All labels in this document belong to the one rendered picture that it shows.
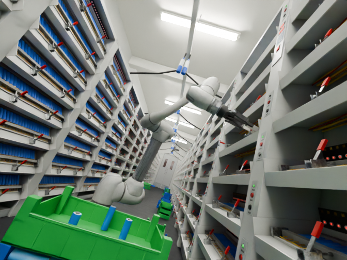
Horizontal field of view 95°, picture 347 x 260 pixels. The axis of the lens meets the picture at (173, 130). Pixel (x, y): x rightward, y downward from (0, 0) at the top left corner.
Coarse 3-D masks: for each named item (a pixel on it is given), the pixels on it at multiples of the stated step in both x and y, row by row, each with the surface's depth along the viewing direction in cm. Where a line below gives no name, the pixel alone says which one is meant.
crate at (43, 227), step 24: (24, 216) 29; (48, 216) 42; (96, 216) 48; (120, 216) 50; (24, 240) 28; (48, 240) 29; (72, 240) 30; (96, 240) 31; (120, 240) 32; (144, 240) 49; (168, 240) 34
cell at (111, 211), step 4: (112, 208) 47; (108, 212) 46; (112, 212) 46; (108, 216) 46; (112, 216) 47; (104, 220) 46; (108, 220) 46; (104, 224) 45; (108, 224) 46; (104, 228) 45
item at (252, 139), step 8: (248, 136) 81; (256, 136) 73; (232, 144) 101; (240, 144) 90; (248, 144) 80; (256, 144) 93; (224, 152) 115; (232, 152) 119; (240, 152) 117; (248, 152) 109
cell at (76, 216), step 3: (75, 213) 33; (78, 213) 34; (72, 216) 33; (75, 216) 33; (78, 216) 33; (72, 219) 33; (75, 219) 33; (78, 219) 33; (69, 222) 32; (72, 222) 32; (75, 222) 33
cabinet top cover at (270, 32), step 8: (280, 8) 98; (280, 16) 101; (272, 24) 107; (264, 32) 115; (272, 32) 111; (264, 40) 118; (256, 48) 126; (264, 48) 124; (248, 56) 139; (256, 56) 133; (248, 64) 143; (232, 88) 179; (224, 96) 199; (224, 104) 214
